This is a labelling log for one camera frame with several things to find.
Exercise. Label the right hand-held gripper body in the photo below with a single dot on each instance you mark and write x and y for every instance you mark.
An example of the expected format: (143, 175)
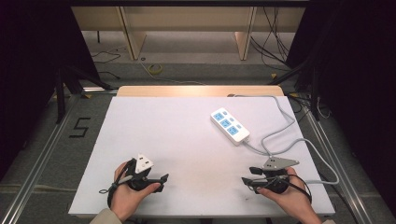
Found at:
(277, 163)

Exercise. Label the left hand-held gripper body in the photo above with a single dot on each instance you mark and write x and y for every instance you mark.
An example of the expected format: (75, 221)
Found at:
(144, 164)

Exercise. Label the white power strip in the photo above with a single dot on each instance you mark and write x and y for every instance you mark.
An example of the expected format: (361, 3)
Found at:
(229, 125)

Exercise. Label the person's left hand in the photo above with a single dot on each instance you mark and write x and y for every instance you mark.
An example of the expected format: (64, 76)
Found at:
(124, 199)

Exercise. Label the person's right hand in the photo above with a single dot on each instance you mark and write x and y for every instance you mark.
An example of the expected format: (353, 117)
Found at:
(294, 199)

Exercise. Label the black metal stand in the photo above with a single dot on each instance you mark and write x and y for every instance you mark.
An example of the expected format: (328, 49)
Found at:
(67, 84)
(313, 90)

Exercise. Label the yellow tape roll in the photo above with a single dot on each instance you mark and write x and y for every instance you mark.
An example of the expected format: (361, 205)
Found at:
(154, 68)

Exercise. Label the dark curtain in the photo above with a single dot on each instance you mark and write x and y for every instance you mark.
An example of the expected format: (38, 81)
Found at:
(358, 77)
(31, 62)

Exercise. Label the beige wooden desk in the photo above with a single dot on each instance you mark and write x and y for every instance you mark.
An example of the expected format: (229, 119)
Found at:
(186, 18)

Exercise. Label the aluminium floor rail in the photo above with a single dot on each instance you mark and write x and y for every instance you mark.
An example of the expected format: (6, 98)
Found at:
(339, 161)
(40, 158)

